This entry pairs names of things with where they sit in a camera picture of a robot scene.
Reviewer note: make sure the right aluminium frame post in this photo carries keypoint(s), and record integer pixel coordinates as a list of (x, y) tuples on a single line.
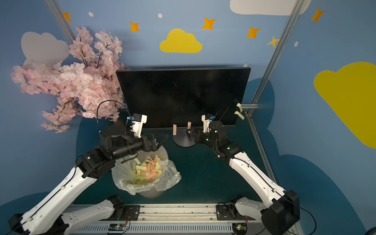
[(288, 29)]

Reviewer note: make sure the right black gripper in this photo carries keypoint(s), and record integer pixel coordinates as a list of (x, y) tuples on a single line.
[(198, 136)]

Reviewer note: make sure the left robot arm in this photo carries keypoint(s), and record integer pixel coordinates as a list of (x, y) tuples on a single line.
[(48, 216)]

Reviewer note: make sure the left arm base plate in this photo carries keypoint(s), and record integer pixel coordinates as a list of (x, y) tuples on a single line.
[(129, 212)]

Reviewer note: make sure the pink cherry blossom tree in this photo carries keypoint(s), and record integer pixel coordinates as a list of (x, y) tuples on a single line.
[(88, 88)]

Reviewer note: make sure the aluminium front rail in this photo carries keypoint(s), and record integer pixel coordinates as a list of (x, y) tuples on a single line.
[(157, 219)]

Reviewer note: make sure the circuit board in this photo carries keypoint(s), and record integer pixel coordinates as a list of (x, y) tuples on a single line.
[(239, 229), (116, 228)]

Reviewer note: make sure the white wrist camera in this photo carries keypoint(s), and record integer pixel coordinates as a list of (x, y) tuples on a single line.
[(207, 119), (138, 120)]

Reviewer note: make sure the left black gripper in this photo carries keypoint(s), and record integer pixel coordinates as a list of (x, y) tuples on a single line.
[(149, 142)]

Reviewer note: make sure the left circuit board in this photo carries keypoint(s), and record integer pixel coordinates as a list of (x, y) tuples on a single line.
[(116, 228)]

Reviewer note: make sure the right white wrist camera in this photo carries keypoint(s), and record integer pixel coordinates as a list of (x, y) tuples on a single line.
[(207, 119)]

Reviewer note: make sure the round grey monitor base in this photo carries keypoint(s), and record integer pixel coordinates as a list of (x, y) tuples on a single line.
[(182, 138)]

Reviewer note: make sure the left aluminium frame post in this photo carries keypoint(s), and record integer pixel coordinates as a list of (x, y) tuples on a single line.
[(58, 14)]

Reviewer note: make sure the right circuit board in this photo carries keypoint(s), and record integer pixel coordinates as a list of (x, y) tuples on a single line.
[(239, 229)]

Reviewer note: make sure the lower yellow sticky note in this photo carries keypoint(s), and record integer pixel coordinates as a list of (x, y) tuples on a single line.
[(240, 115)]

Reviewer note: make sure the bin with clear plastic bag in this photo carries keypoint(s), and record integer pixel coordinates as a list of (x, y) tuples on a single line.
[(148, 174)]

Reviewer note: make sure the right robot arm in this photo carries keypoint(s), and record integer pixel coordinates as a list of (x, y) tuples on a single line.
[(278, 209)]

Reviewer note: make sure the black computer monitor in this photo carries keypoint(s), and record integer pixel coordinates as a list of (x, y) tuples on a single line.
[(178, 96)]

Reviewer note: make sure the aluminium frame post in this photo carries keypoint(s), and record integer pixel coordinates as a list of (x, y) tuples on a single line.
[(58, 14), (288, 29)]

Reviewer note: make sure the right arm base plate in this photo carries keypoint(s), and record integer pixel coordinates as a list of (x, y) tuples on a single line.
[(228, 212)]

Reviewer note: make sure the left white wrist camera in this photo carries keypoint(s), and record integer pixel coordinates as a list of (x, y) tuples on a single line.
[(138, 120)]

